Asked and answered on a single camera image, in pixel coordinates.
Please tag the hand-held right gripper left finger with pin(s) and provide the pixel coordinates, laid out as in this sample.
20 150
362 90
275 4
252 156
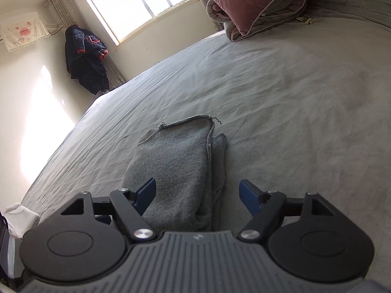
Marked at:
146 193

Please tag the large pink pillow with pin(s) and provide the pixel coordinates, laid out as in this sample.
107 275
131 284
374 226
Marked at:
238 0

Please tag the window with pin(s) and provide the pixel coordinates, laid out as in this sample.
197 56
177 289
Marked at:
128 3

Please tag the grey bed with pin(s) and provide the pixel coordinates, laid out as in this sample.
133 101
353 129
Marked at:
275 97

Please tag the grey knit patterned sweater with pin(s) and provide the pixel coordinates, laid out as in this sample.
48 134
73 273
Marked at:
174 171

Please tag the folded grey quilt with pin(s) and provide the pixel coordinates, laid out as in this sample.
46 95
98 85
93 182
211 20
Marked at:
275 18

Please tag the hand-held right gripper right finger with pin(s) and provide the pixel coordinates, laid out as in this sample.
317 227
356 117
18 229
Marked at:
249 195

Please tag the white folded cloth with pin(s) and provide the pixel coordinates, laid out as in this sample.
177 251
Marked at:
21 219

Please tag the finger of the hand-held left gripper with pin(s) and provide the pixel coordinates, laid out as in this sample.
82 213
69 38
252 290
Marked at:
104 220

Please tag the white pink-print wall hanging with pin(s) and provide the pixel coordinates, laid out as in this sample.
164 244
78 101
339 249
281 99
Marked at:
21 32

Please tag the dark blue hanging jacket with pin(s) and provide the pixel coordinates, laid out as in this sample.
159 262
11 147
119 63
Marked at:
82 61

